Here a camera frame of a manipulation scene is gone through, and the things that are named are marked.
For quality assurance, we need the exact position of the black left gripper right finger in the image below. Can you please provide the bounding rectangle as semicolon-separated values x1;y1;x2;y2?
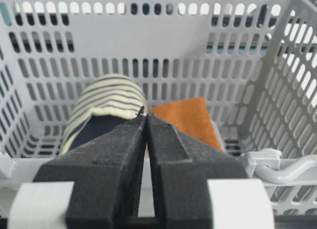
146;114;275;229

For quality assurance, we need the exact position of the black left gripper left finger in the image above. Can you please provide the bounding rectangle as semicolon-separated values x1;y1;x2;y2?
7;114;148;229

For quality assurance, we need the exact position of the orange cloth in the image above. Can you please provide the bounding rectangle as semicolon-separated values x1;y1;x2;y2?
151;97;222;151

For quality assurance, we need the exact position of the striped cream navy cloth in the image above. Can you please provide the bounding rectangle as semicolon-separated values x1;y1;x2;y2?
59;74;148;155

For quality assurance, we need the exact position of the grey plastic shopping basket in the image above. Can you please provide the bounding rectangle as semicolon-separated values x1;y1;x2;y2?
0;0;317;229

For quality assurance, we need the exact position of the grey basket handle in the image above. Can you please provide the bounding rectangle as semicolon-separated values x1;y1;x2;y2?
238;148;317;186

